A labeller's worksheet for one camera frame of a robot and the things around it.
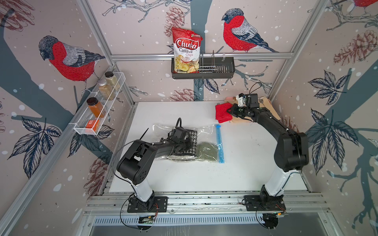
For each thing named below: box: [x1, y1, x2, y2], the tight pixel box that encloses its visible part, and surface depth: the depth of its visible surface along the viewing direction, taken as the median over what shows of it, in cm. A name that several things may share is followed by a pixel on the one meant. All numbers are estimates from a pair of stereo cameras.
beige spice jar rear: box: [104, 71, 122, 91], surface depth 82 cm
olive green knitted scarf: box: [196, 142, 219, 162], surface depth 90 cm
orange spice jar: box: [86, 96, 106, 119], surface depth 69 cm
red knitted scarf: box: [215, 102, 233, 124], surface depth 96 cm
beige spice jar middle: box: [97, 79, 115, 101], surface depth 78 cm
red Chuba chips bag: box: [171, 27, 204, 74], surface depth 81 cm
